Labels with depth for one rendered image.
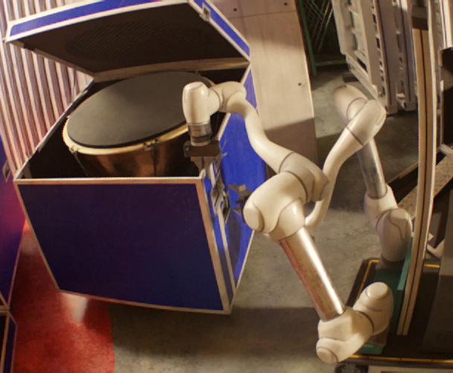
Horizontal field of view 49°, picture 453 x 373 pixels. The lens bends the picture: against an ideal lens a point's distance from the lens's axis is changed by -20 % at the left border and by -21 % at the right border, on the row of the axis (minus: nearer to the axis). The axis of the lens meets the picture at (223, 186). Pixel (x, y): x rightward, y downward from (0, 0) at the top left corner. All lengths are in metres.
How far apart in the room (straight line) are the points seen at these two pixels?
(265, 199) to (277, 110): 1.93
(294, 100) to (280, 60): 0.31
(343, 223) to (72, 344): 1.83
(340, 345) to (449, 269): 0.51
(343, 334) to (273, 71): 2.06
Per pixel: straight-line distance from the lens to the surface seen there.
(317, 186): 1.98
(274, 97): 3.73
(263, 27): 3.53
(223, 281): 2.74
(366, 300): 2.15
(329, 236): 3.50
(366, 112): 2.18
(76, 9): 2.55
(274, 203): 1.88
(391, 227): 2.50
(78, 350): 3.13
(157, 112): 2.90
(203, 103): 2.31
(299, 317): 3.03
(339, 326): 2.04
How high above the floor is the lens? 2.25
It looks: 34 degrees down
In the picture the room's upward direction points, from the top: 10 degrees counter-clockwise
